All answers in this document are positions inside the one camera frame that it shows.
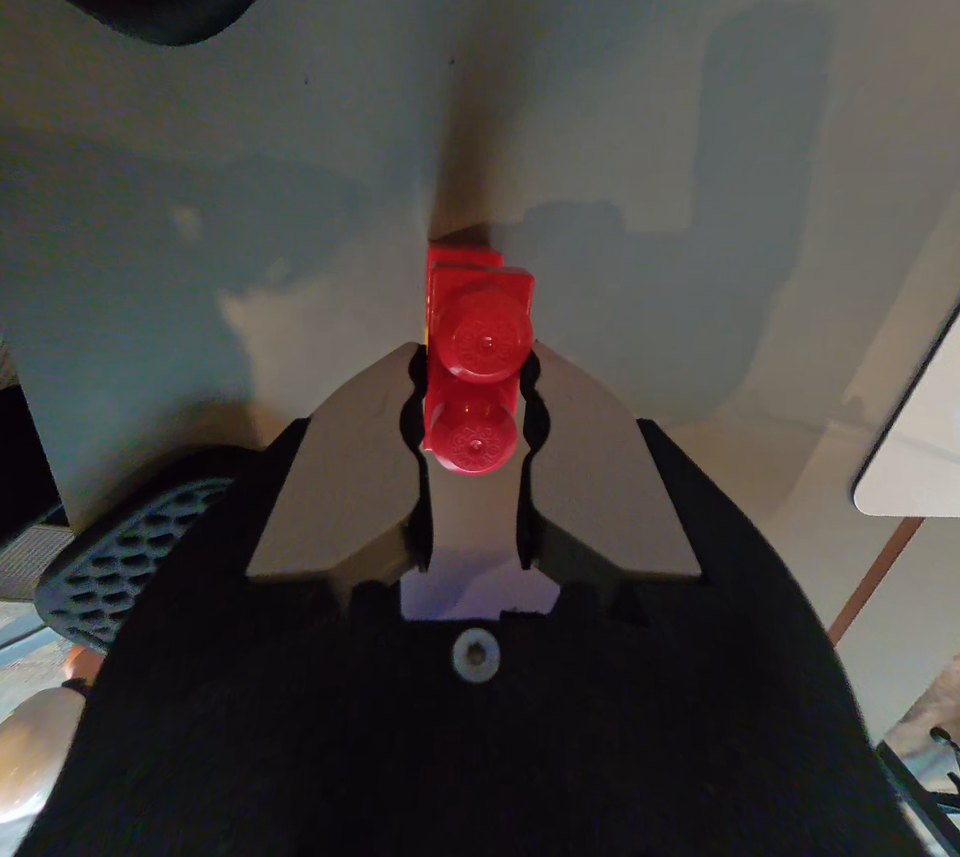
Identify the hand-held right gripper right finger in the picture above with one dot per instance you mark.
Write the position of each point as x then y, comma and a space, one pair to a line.
608, 497

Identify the dark cloth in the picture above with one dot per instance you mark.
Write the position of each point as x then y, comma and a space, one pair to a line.
27, 460

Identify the grey mesh chair seat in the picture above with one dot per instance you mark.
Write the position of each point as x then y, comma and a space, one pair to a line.
33, 569

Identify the red mega block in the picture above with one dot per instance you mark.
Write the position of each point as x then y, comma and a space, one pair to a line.
462, 254
477, 362

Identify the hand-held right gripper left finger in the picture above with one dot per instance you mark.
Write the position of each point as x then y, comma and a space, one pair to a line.
338, 497

